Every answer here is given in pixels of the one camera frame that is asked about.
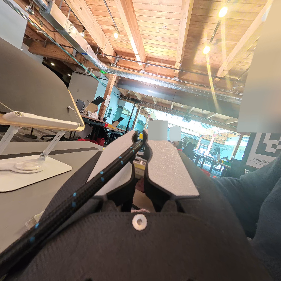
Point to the low red basket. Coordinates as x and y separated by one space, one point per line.
86 140

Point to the black floor lamp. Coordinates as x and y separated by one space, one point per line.
132 114

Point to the wooden board stand white base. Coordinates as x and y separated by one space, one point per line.
33 87

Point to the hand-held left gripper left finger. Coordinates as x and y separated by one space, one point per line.
119 179

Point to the small tilted board stand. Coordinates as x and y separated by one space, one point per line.
94 103

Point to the grey desk monitor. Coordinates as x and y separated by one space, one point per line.
80 105

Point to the person's right forearm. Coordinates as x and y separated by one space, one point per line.
241 197

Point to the white paper sign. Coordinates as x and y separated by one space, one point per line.
261 153

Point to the person's dark sweater torso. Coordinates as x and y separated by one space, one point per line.
270 252

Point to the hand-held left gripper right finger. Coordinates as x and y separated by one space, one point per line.
169 171

